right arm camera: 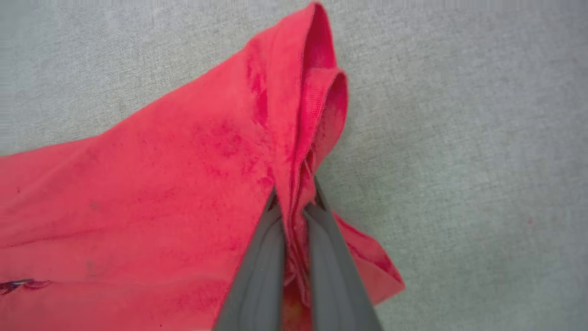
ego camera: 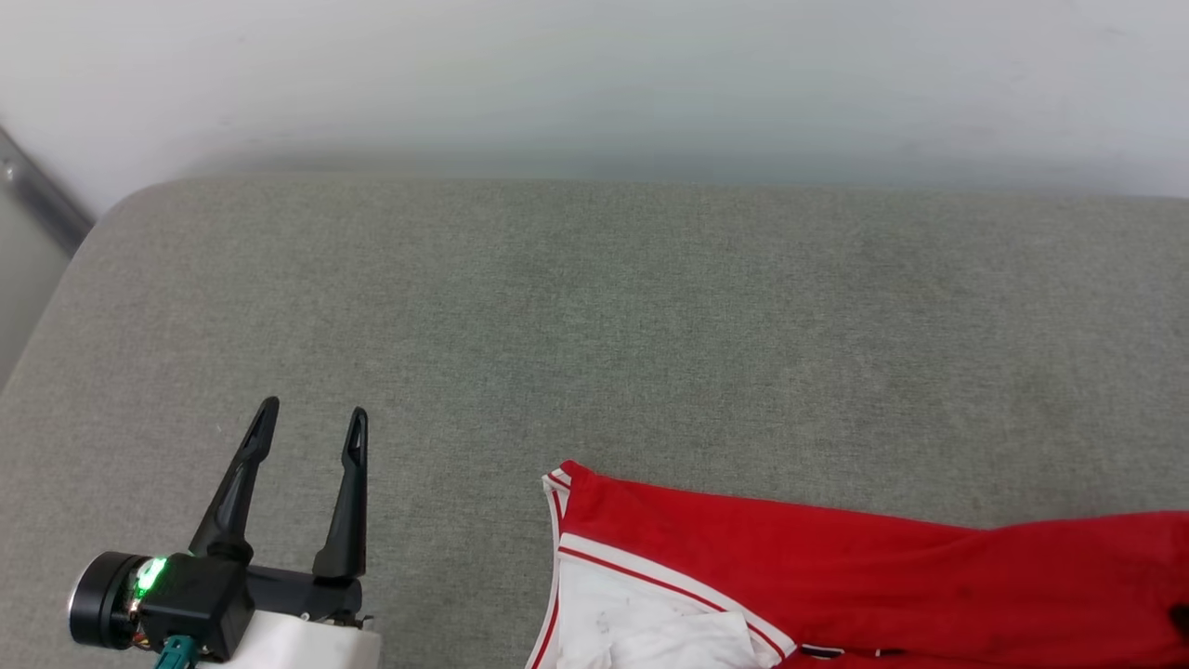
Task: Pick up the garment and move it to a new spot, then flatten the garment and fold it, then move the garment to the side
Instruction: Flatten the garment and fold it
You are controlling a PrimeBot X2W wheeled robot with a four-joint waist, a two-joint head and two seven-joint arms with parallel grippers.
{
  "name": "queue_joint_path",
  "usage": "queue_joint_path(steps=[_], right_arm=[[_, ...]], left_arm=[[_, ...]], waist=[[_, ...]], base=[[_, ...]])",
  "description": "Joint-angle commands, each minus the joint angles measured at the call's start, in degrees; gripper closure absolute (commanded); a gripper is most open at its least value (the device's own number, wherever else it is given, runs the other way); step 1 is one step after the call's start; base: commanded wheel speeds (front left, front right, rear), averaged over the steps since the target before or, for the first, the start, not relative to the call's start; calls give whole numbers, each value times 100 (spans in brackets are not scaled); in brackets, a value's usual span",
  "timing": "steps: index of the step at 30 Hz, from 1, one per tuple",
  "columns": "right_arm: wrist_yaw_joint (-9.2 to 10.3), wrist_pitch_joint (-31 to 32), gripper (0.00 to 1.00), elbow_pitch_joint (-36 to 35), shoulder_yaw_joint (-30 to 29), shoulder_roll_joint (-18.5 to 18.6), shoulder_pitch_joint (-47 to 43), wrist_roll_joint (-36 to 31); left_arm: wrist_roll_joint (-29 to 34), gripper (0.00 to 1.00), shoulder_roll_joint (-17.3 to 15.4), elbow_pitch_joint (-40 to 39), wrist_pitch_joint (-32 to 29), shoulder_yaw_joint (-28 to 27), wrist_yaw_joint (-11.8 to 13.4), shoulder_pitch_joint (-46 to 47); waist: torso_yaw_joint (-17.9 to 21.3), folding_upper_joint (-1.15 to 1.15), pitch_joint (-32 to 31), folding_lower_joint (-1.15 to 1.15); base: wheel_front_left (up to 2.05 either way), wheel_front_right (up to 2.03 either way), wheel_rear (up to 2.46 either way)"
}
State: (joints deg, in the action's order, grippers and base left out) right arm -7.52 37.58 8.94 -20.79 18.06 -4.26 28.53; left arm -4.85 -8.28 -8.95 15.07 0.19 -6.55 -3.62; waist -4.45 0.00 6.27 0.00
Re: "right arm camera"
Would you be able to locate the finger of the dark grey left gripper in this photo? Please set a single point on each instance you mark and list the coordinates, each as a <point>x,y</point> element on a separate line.
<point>335,285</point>
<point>262,285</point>

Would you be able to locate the red and white sports jersey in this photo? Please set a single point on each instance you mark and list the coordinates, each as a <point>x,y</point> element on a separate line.
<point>161,193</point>

